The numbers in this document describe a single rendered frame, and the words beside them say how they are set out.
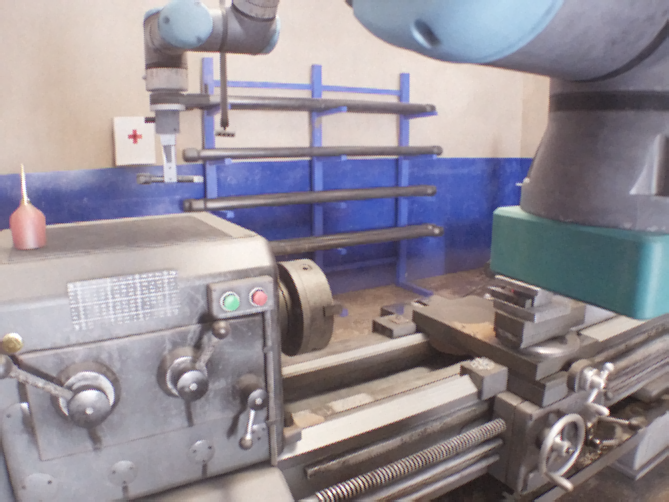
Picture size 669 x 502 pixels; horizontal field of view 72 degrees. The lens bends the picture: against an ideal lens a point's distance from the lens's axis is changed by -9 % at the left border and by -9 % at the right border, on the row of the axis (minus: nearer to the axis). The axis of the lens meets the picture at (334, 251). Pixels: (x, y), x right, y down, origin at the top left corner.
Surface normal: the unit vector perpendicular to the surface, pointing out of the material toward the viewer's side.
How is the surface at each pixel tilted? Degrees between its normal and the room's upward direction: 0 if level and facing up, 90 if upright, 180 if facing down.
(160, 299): 90
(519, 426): 90
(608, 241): 90
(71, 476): 90
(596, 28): 138
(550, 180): 70
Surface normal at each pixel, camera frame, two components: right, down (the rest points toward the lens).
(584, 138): -0.81, -0.23
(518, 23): 0.22, 0.92
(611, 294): -0.89, 0.10
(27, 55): 0.51, 0.18
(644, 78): -0.51, 0.20
